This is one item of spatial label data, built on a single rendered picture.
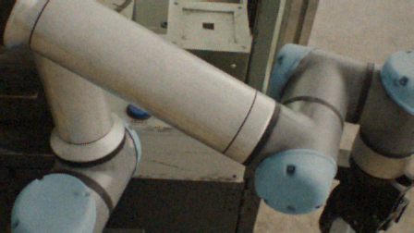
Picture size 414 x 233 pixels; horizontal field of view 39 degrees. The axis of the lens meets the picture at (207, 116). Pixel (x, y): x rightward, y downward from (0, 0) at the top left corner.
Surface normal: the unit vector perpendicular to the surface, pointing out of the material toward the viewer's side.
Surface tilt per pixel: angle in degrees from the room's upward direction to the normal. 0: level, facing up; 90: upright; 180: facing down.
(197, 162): 90
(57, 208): 8
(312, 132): 19
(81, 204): 8
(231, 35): 0
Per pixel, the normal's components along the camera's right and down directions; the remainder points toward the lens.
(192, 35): 0.09, -0.71
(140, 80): -0.11, 0.35
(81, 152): -0.05, -0.06
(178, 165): 0.01, 0.70
